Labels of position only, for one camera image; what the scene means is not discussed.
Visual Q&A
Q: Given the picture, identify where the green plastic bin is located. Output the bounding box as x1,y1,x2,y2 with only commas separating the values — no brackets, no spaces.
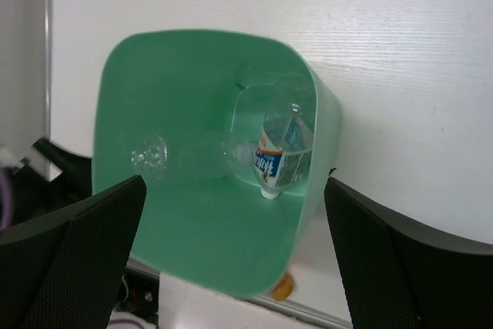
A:
92,29,342,297

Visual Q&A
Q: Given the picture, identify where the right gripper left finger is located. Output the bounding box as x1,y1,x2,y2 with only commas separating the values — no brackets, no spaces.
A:
1,176,146,328

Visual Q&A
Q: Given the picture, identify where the orange juice bottle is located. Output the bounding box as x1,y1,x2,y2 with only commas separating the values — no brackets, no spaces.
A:
270,272,294,301

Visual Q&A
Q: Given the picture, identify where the clear plastic bottle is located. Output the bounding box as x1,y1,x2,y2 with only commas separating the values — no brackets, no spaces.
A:
131,130,257,185

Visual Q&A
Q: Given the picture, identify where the white label water bottle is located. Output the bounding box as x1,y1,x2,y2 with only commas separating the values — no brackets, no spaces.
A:
253,102,314,200

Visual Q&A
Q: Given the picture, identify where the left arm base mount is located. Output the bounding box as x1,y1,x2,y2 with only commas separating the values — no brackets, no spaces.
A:
107,267,159,328

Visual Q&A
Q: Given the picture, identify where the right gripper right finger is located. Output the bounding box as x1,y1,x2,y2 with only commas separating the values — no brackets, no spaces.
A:
324,177,492,328

